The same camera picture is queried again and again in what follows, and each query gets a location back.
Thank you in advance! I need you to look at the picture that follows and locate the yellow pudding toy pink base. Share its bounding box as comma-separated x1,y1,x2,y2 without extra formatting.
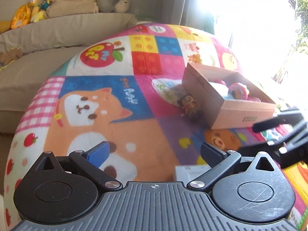
228,82,249,100

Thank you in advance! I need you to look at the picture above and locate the white USB hub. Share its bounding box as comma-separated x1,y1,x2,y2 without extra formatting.
173,164,211,186

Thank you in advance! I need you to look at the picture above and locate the pink cardboard box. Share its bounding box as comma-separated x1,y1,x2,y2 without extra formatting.
182,64,276,129

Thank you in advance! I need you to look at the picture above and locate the blue tissue packet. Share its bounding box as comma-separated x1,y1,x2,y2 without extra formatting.
209,82,231,100

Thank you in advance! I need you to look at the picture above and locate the pink toy in box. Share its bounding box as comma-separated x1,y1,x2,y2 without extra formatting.
212,79,226,86

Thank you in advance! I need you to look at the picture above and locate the colourful cartoon play mat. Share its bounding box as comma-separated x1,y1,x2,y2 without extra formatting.
3,23,308,231

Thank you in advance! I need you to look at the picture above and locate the beige sofa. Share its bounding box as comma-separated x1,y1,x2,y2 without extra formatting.
1,13,137,134

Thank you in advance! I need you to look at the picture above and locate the yellow plush toy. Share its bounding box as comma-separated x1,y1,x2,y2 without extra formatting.
11,4,31,29

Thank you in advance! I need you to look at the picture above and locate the beige cushion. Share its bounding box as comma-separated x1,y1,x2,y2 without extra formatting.
45,0,99,18

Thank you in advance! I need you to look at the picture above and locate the grey neck pillow plush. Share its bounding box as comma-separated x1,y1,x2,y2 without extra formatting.
96,0,131,13

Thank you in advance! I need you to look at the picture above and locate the baby doll plush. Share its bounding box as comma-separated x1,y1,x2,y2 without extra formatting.
29,0,54,23

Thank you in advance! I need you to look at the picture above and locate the doll figure keychain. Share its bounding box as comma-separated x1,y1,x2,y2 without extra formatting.
177,94,203,121

